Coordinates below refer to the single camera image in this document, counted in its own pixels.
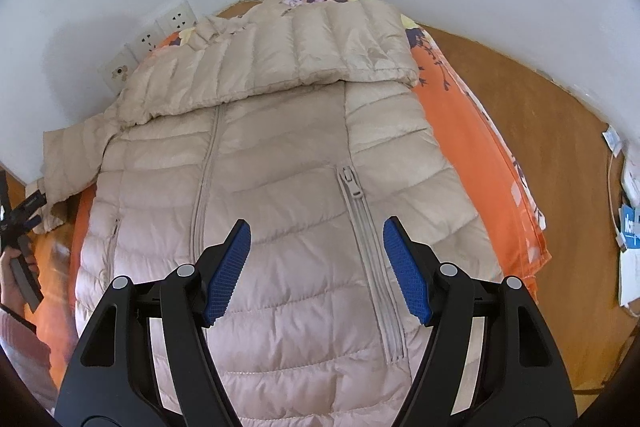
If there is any white paper sheet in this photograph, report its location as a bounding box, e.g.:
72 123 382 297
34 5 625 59
618 248 640 307

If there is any person's left hand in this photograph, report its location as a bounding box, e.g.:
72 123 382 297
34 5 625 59
1 247 25 317

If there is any beige quilted down jacket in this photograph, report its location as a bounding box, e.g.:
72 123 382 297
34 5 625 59
41 0 504 427

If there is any white charging cable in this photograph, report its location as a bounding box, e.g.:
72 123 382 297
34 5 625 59
606 149 630 253

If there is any white middle wall socket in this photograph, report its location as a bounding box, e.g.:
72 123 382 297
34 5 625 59
127 22 165 62

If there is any small white plastic packet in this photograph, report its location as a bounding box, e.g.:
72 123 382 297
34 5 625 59
602 124 624 157

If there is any blue and white box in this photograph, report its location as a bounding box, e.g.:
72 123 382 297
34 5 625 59
620 204 640 249

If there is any white power adapter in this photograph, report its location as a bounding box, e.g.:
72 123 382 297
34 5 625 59
620 157 640 208

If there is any white double wall socket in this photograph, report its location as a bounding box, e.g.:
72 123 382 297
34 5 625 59
157 0 196 36

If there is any pink left sleeve forearm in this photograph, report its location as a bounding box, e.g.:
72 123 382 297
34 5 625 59
1 305 58 413

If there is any stained white coaxial wall plate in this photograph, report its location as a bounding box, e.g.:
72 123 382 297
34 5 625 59
100 46 138 95

